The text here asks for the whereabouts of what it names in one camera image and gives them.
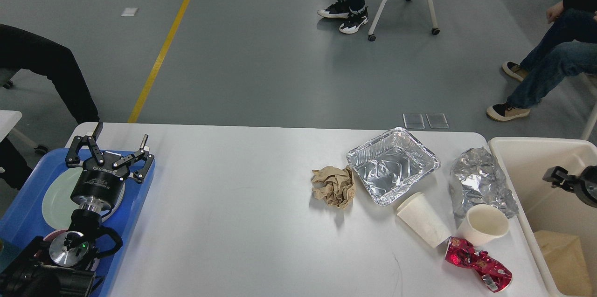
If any green plate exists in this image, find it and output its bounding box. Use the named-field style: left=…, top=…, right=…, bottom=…
left=41, top=166, right=125, bottom=231

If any seated person in black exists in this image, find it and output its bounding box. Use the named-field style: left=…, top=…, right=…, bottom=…
left=0, top=24, right=100, bottom=190

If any blue plastic tray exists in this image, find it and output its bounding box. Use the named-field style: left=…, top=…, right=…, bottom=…
left=0, top=148, right=157, bottom=297

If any person in blue jeans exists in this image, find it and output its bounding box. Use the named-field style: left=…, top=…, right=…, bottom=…
left=486, top=0, right=597, bottom=122

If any upright white paper cup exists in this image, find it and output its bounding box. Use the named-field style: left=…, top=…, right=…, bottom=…
left=456, top=204, right=509, bottom=246

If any red foil wrapper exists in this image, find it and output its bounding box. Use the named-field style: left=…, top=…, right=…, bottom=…
left=445, top=237, right=513, bottom=293

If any crumpled brown paper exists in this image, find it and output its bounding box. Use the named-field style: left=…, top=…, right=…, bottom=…
left=311, top=166, right=355, bottom=209

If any aluminium foil tray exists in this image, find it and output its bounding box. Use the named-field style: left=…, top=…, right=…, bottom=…
left=346, top=127, right=441, bottom=206

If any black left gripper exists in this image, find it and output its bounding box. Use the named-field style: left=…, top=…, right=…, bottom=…
left=65, top=123, right=155, bottom=211

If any pink plate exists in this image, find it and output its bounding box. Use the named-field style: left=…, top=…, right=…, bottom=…
left=102, top=185, right=125, bottom=222

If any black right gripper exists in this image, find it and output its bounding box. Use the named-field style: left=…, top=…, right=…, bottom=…
left=543, top=166, right=597, bottom=208

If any pink mug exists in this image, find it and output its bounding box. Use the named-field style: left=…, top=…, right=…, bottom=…
left=43, top=229, right=68, bottom=242

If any beige plastic bin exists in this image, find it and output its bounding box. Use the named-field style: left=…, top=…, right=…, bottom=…
left=489, top=137, right=597, bottom=297

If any floor socket plate left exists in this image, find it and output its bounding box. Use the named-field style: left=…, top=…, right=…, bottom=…
left=403, top=113, right=426, bottom=130

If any floor socket plate right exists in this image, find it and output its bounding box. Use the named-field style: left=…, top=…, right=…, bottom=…
left=426, top=113, right=450, bottom=129

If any brown paper bag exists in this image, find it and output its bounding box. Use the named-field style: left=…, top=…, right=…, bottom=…
left=534, top=230, right=593, bottom=297

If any white paper on floor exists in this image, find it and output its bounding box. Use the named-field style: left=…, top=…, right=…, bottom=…
left=121, top=7, right=139, bottom=17

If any floor socket plate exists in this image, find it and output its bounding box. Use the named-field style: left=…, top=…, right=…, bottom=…
left=403, top=113, right=426, bottom=130
left=426, top=113, right=450, bottom=129

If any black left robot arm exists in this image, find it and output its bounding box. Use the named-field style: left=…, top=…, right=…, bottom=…
left=1, top=123, right=155, bottom=297

